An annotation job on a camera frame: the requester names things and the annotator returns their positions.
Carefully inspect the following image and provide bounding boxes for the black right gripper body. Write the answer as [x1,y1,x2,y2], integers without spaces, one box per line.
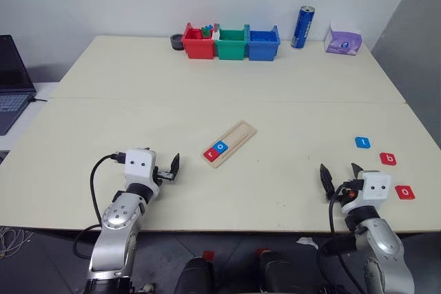
[331,178,364,207]

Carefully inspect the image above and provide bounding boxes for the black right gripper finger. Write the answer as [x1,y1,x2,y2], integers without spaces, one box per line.
[350,162,364,182]
[319,162,334,202]

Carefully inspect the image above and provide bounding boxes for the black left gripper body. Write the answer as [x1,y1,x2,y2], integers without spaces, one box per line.
[153,166,176,185]

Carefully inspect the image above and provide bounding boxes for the red letter tile b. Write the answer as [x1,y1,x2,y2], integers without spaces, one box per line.
[379,152,398,166]

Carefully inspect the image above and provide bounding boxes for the red letter tile o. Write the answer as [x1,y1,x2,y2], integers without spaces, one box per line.
[394,185,416,201]

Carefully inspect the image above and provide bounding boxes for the wooden letter tray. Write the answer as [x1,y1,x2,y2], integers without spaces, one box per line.
[200,120,258,170]

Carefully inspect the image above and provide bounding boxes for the crumpled white paper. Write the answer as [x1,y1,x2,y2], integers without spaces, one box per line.
[296,235,320,250]

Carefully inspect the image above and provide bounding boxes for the dark rounded shape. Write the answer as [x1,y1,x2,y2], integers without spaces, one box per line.
[256,247,298,294]
[174,250,217,294]

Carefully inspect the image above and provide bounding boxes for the dark grey round cup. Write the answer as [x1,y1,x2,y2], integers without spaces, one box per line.
[170,33,185,52]

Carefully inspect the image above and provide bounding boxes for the red plastic bin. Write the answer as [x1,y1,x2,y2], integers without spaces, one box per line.
[181,22,218,61]

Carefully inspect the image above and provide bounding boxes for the purple tissue box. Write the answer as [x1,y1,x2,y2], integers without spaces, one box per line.
[323,22,364,57]

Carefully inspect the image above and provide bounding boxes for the green plastic bin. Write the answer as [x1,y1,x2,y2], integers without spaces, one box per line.
[214,24,250,61]

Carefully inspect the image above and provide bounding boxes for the blue plastic bin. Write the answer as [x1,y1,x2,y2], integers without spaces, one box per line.
[247,25,281,62]

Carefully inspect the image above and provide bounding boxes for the dark grey laptop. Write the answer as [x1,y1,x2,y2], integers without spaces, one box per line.
[0,34,37,136]

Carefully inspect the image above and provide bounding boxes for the blue drink can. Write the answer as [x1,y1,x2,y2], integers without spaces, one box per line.
[290,5,316,50]

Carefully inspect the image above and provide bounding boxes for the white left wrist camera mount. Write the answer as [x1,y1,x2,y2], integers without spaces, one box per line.
[123,149,160,185]

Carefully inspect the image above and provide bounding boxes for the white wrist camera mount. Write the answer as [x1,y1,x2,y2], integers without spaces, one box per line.
[123,149,160,185]
[340,170,392,213]

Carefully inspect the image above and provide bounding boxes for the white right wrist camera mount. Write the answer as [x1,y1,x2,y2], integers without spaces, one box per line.
[340,170,392,213]

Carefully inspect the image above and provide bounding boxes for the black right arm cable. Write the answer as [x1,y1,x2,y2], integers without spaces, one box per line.
[316,182,367,294]

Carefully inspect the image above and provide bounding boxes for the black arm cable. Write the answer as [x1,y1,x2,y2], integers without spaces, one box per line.
[316,182,367,294]
[73,151,125,259]

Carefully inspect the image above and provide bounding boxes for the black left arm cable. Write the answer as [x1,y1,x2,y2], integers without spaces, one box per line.
[73,151,125,259]

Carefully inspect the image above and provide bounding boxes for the white loose cables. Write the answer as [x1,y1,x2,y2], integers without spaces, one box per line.
[0,226,34,258]

